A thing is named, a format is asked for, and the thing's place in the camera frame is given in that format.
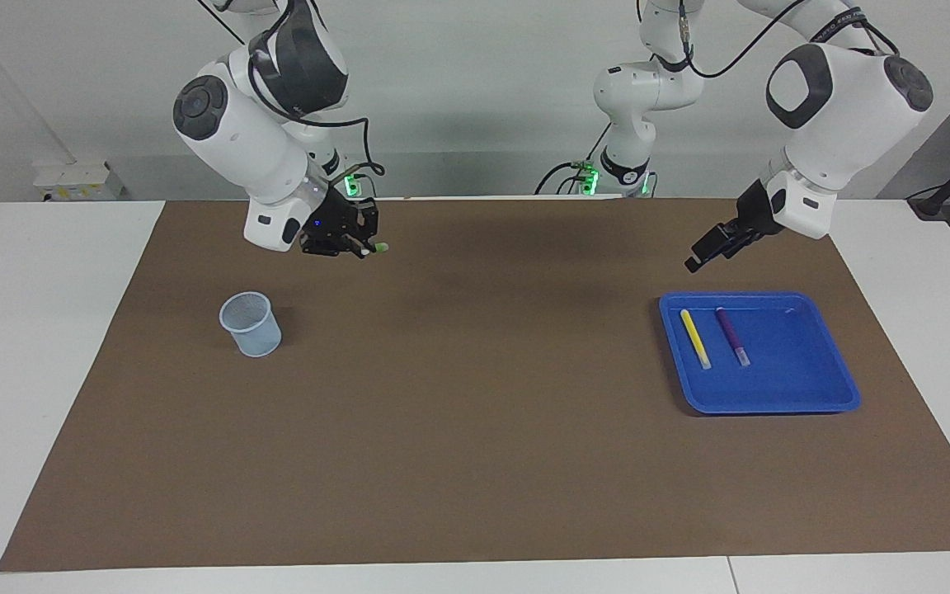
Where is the yellow marker pen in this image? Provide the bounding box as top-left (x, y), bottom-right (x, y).
top-left (680, 310), bottom-right (713, 370)

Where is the black left base cable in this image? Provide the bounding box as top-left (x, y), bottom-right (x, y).
top-left (534, 124), bottom-right (612, 196)

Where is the pale blue mesh pen cup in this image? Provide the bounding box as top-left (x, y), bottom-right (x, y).
top-left (219, 291), bottom-right (283, 358)

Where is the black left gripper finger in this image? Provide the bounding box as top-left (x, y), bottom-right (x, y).
top-left (708, 221), bottom-right (754, 259)
top-left (684, 239), bottom-right (729, 274)

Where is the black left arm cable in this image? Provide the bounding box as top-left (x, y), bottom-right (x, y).
top-left (636, 0), bottom-right (901, 79)

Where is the blue plastic tray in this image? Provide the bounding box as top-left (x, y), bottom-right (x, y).
top-left (659, 290), bottom-right (862, 415)

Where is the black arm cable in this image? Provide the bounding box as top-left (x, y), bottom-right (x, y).
top-left (636, 0), bottom-right (901, 79)
top-left (195, 0), bottom-right (385, 178)

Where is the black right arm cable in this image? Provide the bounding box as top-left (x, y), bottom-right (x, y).
top-left (195, 0), bottom-right (385, 178)

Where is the white power strip box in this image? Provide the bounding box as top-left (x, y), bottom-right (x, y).
top-left (34, 161), bottom-right (128, 203)

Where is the brown table mat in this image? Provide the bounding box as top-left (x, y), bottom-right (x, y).
top-left (0, 198), bottom-right (950, 573)

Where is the purple marker pen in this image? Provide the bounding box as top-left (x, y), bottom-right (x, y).
top-left (715, 308), bottom-right (751, 368)

